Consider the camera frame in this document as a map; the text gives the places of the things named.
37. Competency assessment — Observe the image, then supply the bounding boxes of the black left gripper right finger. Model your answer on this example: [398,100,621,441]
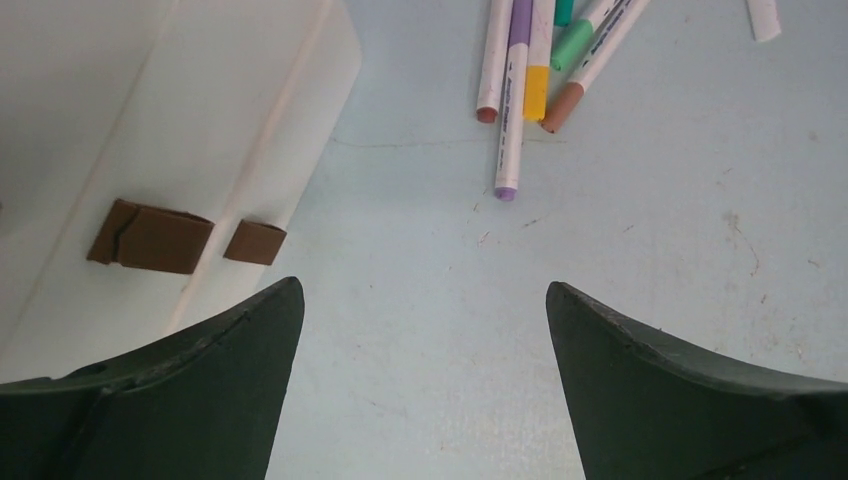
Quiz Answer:
[546,282,847,479]

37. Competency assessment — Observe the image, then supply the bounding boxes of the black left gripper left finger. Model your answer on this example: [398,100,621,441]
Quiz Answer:
[1,277,305,479]

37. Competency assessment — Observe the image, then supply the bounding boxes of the white drawer cabinet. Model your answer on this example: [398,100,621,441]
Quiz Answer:
[1,1,362,383]

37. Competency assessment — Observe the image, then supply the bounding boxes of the white marker yellow cap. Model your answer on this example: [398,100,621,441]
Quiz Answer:
[522,0,558,123]

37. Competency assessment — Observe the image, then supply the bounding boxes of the white chalk stick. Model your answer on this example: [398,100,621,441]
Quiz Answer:
[746,0,782,43]

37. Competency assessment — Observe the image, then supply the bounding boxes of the white marker brown cap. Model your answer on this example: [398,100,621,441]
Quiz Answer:
[476,0,513,124]

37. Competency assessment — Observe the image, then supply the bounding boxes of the white marker green tip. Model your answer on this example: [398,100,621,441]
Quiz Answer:
[550,0,619,71]

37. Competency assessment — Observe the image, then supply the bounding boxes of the white marker brown tip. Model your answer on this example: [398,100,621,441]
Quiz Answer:
[539,1,650,133]

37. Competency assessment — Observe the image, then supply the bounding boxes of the white marker teal tip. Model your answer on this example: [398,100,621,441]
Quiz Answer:
[554,0,575,27]

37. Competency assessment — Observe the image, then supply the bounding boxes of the white marker purple cap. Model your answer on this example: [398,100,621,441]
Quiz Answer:
[494,0,533,201]

